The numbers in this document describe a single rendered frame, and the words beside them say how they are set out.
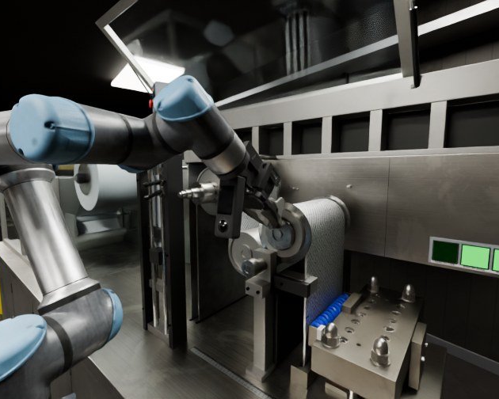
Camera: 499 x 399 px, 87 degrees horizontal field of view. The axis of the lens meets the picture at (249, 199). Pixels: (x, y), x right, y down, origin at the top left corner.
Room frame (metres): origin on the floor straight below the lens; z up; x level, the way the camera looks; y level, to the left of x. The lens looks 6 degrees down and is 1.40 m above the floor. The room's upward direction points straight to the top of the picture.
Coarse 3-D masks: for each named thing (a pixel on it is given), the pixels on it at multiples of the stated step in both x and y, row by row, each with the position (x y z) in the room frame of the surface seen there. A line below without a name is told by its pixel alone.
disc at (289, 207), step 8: (288, 208) 0.61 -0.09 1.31; (296, 208) 0.60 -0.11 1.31; (304, 216) 0.59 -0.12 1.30; (304, 224) 0.58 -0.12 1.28; (304, 232) 0.58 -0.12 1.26; (304, 240) 0.58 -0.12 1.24; (264, 248) 0.66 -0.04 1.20; (288, 248) 0.61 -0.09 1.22; (304, 248) 0.58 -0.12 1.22; (296, 256) 0.60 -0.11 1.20
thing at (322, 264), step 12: (324, 252) 0.66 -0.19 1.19; (336, 252) 0.72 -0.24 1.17; (312, 264) 0.61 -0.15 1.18; (324, 264) 0.66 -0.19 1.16; (336, 264) 0.72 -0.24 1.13; (324, 276) 0.66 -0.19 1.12; (336, 276) 0.73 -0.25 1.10; (324, 288) 0.66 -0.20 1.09; (336, 288) 0.73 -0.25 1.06; (312, 300) 0.61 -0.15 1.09; (324, 300) 0.67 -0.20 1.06; (312, 312) 0.61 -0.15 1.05
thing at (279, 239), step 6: (282, 222) 0.60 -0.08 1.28; (288, 222) 0.60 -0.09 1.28; (282, 228) 0.60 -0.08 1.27; (288, 228) 0.59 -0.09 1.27; (270, 234) 0.62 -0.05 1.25; (276, 234) 0.61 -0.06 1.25; (282, 234) 0.60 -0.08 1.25; (288, 234) 0.59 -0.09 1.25; (294, 234) 0.59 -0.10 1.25; (270, 240) 0.62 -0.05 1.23; (276, 240) 0.61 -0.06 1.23; (282, 240) 0.60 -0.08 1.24; (288, 240) 0.59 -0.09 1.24; (294, 240) 0.59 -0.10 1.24; (276, 246) 0.61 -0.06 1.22; (282, 246) 0.60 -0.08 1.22; (288, 246) 0.59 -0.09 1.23
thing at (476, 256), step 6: (468, 246) 0.65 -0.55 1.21; (468, 252) 0.65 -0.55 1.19; (474, 252) 0.64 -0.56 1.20; (480, 252) 0.63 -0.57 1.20; (486, 252) 0.63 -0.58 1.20; (462, 258) 0.65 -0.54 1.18; (468, 258) 0.65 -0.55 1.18; (474, 258) 0.64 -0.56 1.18; (480, 258) 0.63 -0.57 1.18; (486, 258) 0.63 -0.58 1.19; (468, 264) 0.65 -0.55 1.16; (474, 264) 0.64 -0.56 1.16; (480, 264) 0.63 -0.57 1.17; (486, 264) 0.62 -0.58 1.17
